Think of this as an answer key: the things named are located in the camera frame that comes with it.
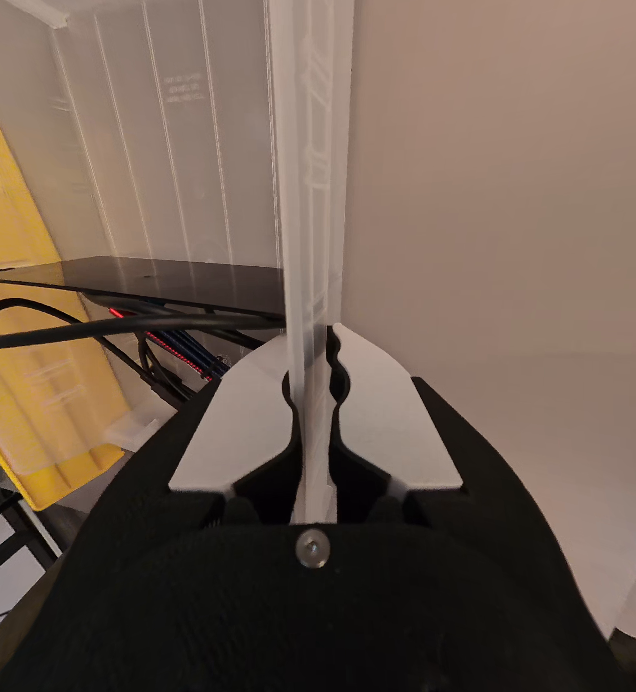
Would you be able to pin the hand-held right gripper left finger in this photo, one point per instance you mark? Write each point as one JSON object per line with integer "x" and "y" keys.
{"x": 238, "y": 432}

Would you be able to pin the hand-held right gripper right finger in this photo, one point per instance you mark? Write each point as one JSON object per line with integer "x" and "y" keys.
{"x": 393, "y": 432}

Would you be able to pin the yellow plastic bin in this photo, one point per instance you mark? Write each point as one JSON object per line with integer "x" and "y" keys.
{"x": 27, "y": 378}

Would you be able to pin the black 7-port USB hub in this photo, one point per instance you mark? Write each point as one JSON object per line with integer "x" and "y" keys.
{"x": 37, "y": 325}

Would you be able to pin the clear plastic bin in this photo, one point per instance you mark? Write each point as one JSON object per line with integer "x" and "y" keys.
{"x": 307, "y": 161}

